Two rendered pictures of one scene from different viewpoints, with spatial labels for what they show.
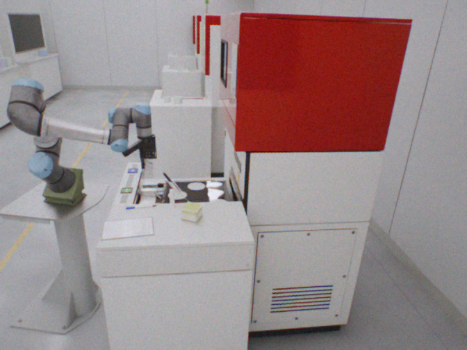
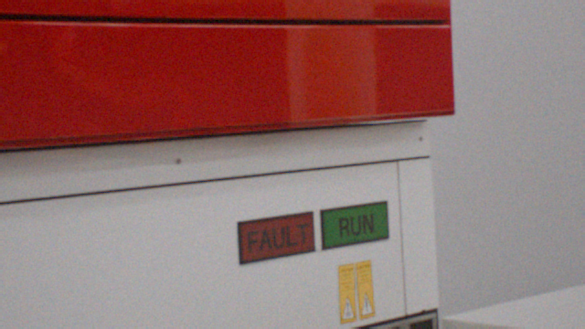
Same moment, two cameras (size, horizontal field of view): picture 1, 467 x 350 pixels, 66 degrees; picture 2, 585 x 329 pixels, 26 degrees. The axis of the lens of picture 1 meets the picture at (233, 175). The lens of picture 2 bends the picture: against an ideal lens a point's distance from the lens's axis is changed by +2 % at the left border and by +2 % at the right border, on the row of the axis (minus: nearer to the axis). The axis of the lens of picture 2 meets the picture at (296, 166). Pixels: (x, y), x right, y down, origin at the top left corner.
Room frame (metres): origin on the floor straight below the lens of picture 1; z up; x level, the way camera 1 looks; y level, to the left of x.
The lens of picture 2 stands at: (2.63, 1.14, 1.25)
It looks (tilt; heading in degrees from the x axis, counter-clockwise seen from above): 3 degrees down; 235
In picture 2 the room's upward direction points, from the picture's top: 3 degrees counter-clockwise
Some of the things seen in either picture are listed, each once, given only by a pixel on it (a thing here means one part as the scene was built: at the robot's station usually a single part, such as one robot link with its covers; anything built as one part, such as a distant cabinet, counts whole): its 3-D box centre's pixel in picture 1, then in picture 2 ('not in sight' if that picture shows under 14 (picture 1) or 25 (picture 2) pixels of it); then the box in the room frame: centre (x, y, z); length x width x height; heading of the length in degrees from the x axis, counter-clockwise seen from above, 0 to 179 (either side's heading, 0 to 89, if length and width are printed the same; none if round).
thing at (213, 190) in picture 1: (197, 194); not in sight; (1.75, 0.19, 0.90); 0.34 x 0.34 x 0.01; 8
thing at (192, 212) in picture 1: (192, 213); not in sight; (1.37, 0.18, 1.00); 0.07 x 0.07 x 0.07; 72
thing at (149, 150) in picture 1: (146, 146); not in sight; (1.67, 0.43, 1.19); 0.09 x 0.08 x 0.12; 108
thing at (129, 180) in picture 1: (130, 192); not in sight; (1.76, 0.56, 0.89); 0.55 x 0.09 x 0.14; 8
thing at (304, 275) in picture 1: (280, 244); not in sight; (2.02, -0.34, 0.41); 0.82 x 0.71 x 0.82; 8
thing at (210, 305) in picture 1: (179, 277); not in sight; (1.66, 0.29, 0.41); 0.97 x 0.64 x 0.82; 8
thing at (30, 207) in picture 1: (62, 207); not in sight; (1.80, 0.97, 0.75); 0.45 x 0.44 x 0.13; 83
